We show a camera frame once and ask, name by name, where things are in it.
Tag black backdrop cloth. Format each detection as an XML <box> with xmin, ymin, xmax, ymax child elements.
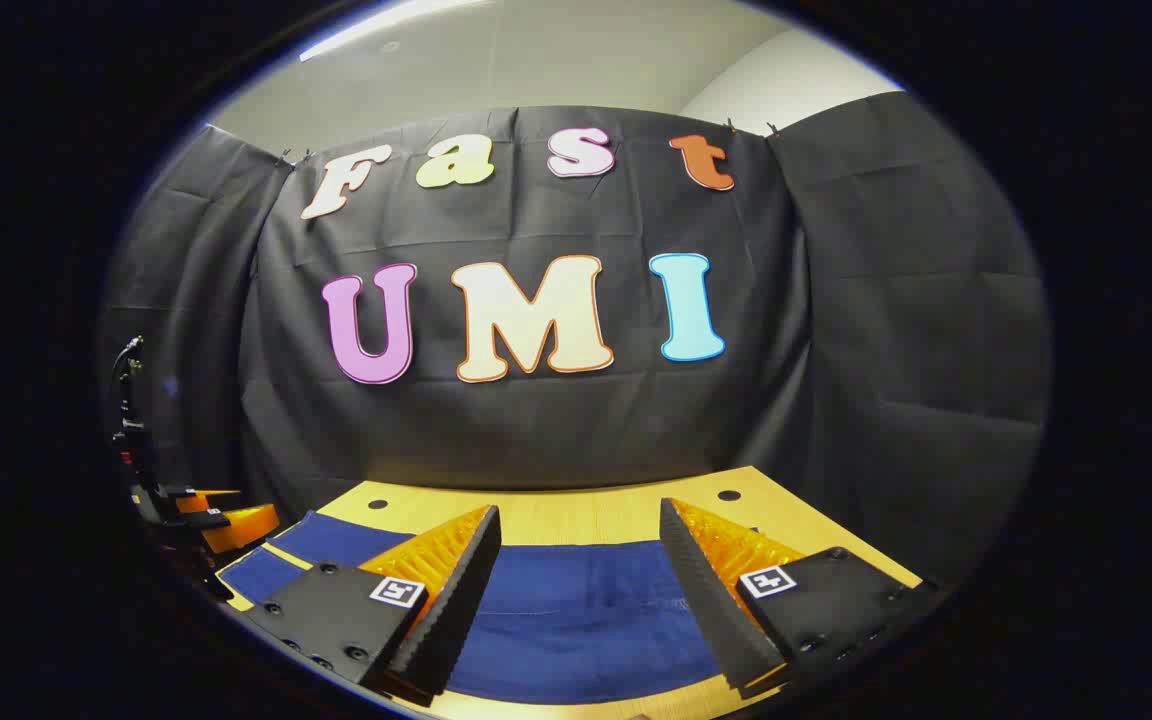
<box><xmin>96</xmin><ymin>90</ymin><xmax>1052</xmax><ymax>591</ymax></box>

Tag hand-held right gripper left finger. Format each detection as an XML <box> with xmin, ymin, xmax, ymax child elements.
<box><xmin>244</xmin><ymin>503</ymin><xmax>503</xmax><ymax>707</ymax></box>

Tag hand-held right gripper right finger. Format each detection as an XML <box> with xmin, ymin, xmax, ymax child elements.
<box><xmin>658</xmin><ymin>496</ymin><xmax>949</xmax><ymax>701</ymax></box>

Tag blue denim jeans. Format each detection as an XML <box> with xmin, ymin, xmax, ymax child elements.
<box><xmin>216</xmin><ymin>510</ymin><xmax>727</xmax><ymax>706</ymax></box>

